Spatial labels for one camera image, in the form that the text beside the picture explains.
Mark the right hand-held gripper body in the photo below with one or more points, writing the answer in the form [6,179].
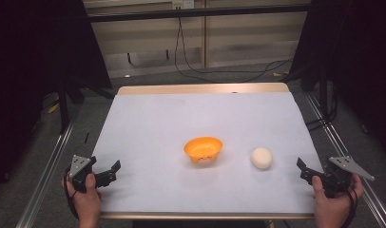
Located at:
[341,174]

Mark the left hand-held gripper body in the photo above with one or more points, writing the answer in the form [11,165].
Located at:
[80,171]

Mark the white steamed bun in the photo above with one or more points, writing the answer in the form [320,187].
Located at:
[261,157]

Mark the orange bowl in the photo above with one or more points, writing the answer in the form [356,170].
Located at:
[202,148]

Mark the person's left hand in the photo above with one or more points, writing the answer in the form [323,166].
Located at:
[86,201]

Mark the person's right hand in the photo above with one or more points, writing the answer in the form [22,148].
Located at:
[332,205]

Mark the black metal stand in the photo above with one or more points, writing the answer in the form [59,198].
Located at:
[322,95]
[63,104]

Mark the white table mat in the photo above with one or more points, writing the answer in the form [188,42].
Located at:
[197,120]

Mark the black curtain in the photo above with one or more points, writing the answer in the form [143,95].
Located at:
[39,63]
[352,63]

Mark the black horizontal bar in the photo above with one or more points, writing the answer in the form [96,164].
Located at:
[197,12]

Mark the aluminium rail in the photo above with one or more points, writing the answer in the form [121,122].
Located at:
[45,177]
[346,148]

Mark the wall power socket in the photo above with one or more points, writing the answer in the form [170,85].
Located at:
[183,4]

